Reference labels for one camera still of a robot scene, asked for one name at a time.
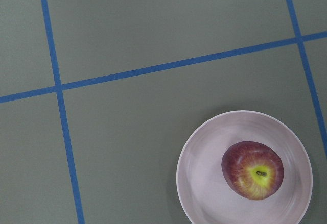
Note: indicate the red yellow apple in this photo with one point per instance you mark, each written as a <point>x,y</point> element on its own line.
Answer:
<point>252,170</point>

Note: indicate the pink plate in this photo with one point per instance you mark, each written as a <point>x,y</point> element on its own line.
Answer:
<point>203,191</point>

